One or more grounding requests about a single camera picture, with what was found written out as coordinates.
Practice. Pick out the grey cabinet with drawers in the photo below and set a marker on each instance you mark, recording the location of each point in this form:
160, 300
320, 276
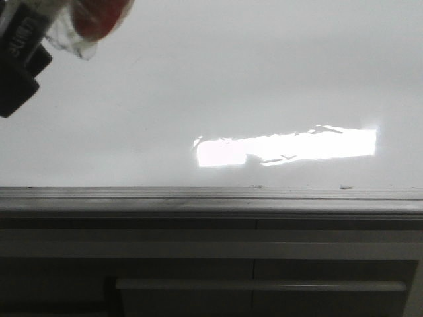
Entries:
211, 267

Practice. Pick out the white black whiteboard marker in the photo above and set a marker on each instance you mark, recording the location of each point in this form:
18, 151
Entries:
25, 23

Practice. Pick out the grey aluminium whiteboard frame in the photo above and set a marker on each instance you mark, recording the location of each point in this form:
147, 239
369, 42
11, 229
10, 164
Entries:
210, 202

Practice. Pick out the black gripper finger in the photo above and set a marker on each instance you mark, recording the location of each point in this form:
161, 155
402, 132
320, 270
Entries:
18, 79

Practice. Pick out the white whiteboard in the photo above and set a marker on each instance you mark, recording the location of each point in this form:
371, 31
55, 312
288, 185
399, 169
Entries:
321, 94

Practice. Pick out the red round magnet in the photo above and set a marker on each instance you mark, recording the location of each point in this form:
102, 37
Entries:
79, 26

